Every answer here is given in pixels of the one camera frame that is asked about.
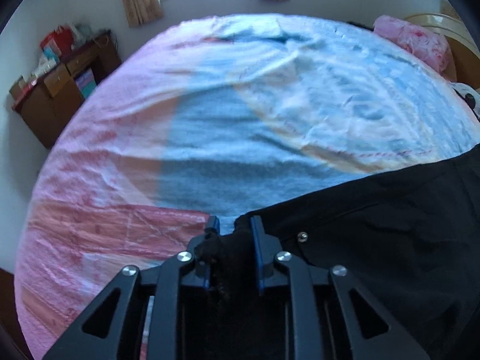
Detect pink and blue bedspread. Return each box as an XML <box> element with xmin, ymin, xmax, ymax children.
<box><xmin>15</xmin><ymin>14</ymin><xmax>479</xmax><ymax>359</ymax></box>

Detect black pants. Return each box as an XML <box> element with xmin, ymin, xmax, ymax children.
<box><xmin>186</xmin><ymin>149</ymin><xmax>479</xmax><ymax>359</ymax></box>

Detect tissue box on desk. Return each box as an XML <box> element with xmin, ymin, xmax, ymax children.
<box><xmin>31</xmin><ymin>55</ymin><xmax>59</xmax><ymax>77</ymax></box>

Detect cream and brown headboard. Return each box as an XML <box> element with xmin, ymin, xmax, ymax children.
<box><xmin>405</xmin><ymin>13</ymin><xmax>479</xmax><ymax>90</ymax></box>

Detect brown wooden desk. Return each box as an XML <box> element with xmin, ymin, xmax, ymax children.
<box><xmin>12</xmin><ymin>29</ymin><xmax>121</xmax><ymax>149</ymax></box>

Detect white pillow with dark dots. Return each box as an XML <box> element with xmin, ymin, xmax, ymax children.
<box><xmin>450</xmin><ymin>82</ymin><xmax>480</xmax><ymax>119</ymax></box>

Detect stacked books in desk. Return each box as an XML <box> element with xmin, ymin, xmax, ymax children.
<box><xmin>75</xmin><ymin>69</ymin><xmax>97</xmax><ymax>99</ymax></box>

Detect brown cardboard box on desk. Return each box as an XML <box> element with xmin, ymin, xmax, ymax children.
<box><xmin>9</xmin><ymin>76</ymin><xmax>28</xmax><ymax>101</ymax></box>

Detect red gift bag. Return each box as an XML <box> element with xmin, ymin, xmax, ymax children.
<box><xmin>40</xmin><ymin>26</ymin><xmax>74</xmax><ymax>57</ymax></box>

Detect pink floral folded blanket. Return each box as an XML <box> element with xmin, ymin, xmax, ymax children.
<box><xmin>373</xmin><ymin>16</ymin><xmax>454</xmax><ymax>73</ymax></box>

